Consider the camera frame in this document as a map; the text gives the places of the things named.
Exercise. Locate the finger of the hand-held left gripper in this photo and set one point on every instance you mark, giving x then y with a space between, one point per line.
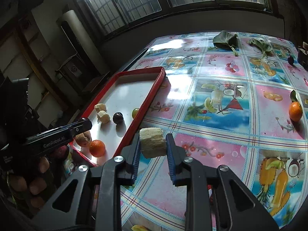
83 125

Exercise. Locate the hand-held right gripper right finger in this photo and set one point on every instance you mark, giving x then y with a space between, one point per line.
172 158

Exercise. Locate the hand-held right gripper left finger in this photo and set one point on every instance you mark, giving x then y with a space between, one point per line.
135 158

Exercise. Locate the brown kiwi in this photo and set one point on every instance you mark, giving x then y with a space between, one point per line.
83 138

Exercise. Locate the pale banana chunk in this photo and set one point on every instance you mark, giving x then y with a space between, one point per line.
152 142

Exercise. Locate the green grape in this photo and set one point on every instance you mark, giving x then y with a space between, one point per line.
135 112

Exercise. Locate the red tray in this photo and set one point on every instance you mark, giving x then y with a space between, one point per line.
134 86

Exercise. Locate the orange with stem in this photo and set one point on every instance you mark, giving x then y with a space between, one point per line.
295 112

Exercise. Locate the person's left hand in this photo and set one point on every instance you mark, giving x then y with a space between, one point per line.
36 185

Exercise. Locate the white cylindrical floor appliance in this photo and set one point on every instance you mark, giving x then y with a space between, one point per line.
79 36

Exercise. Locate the broad green leaf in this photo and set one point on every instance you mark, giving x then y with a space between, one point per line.
226 41

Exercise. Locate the barred window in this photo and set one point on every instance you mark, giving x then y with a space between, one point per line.
144 0

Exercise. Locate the ragged green leaf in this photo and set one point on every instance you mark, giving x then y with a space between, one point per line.
261 44

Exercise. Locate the green bottle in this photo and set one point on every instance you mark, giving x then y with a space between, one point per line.
265 0

